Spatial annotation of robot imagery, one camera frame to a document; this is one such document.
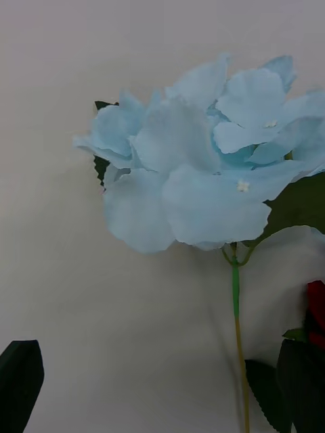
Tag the red artificial rose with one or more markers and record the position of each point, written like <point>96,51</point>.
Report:
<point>316,297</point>

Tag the pale blue artificial flower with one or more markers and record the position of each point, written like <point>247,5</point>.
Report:
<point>189,152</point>

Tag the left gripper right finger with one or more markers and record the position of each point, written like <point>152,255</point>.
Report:
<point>304,389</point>

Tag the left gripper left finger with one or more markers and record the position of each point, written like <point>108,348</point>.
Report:
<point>17,389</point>

